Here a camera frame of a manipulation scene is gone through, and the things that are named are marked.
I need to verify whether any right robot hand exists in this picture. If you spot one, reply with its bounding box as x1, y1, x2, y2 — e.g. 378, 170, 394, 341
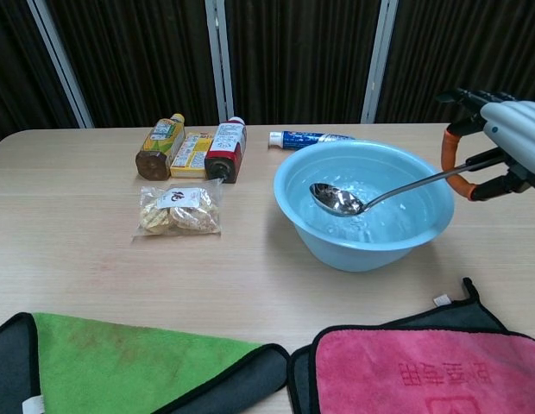
437, 87, 535, 203

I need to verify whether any steel ladle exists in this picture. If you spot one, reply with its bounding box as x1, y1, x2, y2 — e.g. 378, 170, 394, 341
309, 154, 510, 218

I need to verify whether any light blue plastic basin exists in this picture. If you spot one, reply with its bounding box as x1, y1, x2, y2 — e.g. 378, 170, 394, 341
273, 138, 456, 273

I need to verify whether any grey towel with black loop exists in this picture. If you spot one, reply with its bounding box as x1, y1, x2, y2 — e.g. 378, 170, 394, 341
381, 277, 509, 333

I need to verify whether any blue white toothpaste tube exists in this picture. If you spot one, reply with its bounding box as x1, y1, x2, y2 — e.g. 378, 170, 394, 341
267, 130, 357, 152

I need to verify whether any pink microfibre towel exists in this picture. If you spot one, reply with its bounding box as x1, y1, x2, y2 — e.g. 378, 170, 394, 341
289, 325, 535, 414

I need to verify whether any red white label bottle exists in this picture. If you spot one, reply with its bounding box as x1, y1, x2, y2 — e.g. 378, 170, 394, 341
204, 116, 248, 185

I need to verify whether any yellow cardboard box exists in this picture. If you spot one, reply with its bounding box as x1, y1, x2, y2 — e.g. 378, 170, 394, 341
168, 131, 215, 179

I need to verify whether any clear bag of cookies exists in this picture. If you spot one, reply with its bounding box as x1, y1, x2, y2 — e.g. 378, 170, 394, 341
132, 179, 224, 237

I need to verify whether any yellow green drink bottle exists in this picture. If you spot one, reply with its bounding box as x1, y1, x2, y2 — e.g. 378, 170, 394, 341
135, 112, 186, 181

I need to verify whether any green grey microfibre towel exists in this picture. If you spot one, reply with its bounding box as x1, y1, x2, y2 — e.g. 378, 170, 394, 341
0, 311, 292, 414

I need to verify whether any grey metal partition post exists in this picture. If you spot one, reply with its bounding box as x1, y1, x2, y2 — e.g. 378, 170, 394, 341
205, 0, 235, 125
361, 0, 399, 125
27, 0, 95, 129

